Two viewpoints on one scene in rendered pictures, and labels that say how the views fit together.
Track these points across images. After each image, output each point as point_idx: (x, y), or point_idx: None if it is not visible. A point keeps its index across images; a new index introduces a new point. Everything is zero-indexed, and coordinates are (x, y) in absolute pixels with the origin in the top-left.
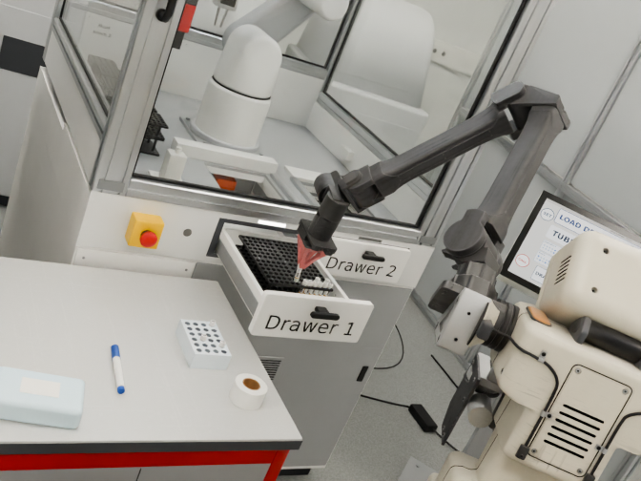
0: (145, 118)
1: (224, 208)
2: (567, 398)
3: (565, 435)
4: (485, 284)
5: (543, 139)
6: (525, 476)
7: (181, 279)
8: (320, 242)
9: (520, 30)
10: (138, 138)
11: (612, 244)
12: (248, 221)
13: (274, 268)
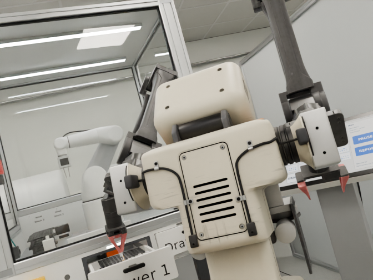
0: (1, 226)
1: (80, 251)
2: (191, 180)
3: (211, 207)
4: (131, 161)
5: (158, 85)
6: (234, 265)
7: None
8: (114, 228)
9: (179, 75)
10: (4, 239)
11: (171, 81)
12: (100, 251)
13: (112, 264)
